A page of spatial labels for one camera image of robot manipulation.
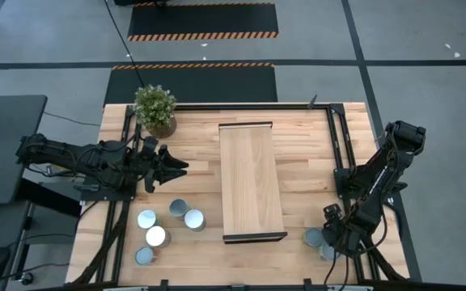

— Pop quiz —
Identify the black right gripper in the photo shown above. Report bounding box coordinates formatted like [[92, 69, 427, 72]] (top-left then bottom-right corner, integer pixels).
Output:
[[320, 204, 366, 259]]

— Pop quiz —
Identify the light grey bar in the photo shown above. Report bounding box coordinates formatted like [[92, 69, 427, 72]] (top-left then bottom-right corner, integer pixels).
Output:
[[102, 285, 150, 291]]

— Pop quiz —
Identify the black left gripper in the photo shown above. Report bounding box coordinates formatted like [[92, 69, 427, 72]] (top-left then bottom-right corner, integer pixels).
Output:
[[139, 136, 189, 194]]

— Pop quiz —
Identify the thin black floor cable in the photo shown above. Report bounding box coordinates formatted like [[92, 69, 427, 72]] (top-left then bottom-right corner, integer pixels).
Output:
[[42, 111, 101, 127]]

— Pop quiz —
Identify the silver-lidded tin can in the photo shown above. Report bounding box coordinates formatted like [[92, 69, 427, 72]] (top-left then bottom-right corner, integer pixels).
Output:
[[168, 197, 190, 221], [184, 208, 207, 233], [145, 225, 172, 249], [301, 227, 325, 248], [318, 242, 341, 262]]

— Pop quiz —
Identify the black mat orange striped edge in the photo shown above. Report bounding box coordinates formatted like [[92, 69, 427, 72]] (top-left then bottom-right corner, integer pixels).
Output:
[[126, 2, 280, 42], [103, 62, 278, 104]]

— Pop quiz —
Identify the tin can red label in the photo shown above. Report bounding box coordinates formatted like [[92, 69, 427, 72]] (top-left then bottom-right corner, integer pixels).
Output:
[[134, 246, 158, 267]]

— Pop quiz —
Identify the green plant in ribbed pot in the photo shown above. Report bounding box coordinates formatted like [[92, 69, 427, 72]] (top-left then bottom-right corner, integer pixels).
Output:
[[133, 83, 179, 140]]

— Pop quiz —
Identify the dark grey desk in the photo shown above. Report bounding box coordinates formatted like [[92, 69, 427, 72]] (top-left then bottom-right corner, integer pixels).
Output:
[[0, 95, 49, 206]]

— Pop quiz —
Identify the black aluminium rail frame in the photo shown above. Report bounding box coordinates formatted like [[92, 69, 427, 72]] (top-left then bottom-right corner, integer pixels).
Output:
[[70, 102, 411, 291]]

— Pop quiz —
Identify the tin can yellow label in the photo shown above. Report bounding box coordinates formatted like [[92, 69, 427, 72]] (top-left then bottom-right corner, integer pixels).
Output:
[[137, 209, 162, 230]]

